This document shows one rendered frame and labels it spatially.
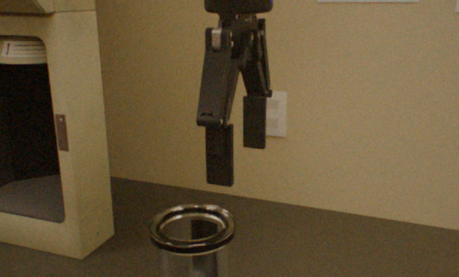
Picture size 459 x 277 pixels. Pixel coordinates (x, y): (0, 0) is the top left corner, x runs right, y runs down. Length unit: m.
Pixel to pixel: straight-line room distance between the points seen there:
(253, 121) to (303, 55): 0.53
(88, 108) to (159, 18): 0.40
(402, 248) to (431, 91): 0.34
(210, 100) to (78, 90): 0.48
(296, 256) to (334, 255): 0.08
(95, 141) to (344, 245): 0.55
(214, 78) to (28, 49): 0.56
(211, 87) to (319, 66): 0.68
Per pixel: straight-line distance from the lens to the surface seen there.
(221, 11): 0.51
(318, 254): 1.00
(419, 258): 1.05
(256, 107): 0.62
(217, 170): 0.52
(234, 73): 0.50
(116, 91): 1.36
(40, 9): 0.86
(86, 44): 0.94
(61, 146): 0.93
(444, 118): 1.14
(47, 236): 1.05
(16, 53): 0.98
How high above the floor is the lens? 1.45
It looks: 18 degrees down
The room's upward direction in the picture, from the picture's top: straight up
